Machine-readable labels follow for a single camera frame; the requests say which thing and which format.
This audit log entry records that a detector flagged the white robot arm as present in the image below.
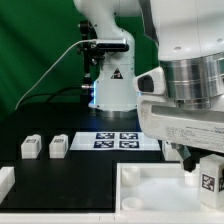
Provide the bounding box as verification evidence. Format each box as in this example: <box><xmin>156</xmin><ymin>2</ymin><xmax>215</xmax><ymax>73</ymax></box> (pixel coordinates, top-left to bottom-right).
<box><xmin>73</xmin><ymin>0</ymin><xmax>224</xmax><ymax>171</ymax></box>

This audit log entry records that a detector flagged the white square tabletop tray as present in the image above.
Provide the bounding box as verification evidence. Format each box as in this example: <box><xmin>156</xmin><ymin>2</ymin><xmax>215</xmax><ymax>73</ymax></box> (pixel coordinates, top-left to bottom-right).
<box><xmin>115</xmin><ymin>163</ymin><xmax>224</xmax><ymax>224</ymax></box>

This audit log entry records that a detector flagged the left white obstacle bar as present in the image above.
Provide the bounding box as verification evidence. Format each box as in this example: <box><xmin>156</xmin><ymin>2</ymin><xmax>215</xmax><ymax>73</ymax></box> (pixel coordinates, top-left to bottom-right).
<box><xmin>0</xmin><ymin>167</ymin><xmax>15</xmax><ymax>204</ymax></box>

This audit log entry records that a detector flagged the black cable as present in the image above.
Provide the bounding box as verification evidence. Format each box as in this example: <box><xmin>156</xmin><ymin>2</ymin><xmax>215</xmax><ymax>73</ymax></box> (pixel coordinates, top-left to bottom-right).
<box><xmin>16</xmin><ymin>86</ymin><xmax>84</xmax><ymax>108</ymax></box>

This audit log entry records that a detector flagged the white cable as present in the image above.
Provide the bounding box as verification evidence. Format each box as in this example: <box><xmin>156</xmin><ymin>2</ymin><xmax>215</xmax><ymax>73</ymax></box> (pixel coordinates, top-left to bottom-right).
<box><xmin>14</xmin><ymin>39</ymin><xmax>98</xmax><ymax>111</ymax></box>

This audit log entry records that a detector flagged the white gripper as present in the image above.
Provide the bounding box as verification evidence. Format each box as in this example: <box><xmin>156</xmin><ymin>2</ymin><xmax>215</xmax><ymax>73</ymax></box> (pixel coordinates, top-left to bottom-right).
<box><xmin>137</xmin><ymin>94</ymin><xmax>224</xmax><ymax>173</ymax></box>

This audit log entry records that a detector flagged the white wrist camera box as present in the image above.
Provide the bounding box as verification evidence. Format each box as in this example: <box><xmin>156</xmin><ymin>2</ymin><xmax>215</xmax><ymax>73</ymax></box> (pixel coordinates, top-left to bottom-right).
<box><xmin>133</xmin><ymin>67</ymin><xmax>166</xmax><ymax>96</ymax></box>

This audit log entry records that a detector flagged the white sheet with markers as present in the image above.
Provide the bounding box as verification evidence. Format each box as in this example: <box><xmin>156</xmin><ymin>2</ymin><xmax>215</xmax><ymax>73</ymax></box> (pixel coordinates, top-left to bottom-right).
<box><xmin>70</xmin><ymin>132</ymin><xmax>160</xmax><ymax>151</ymax></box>

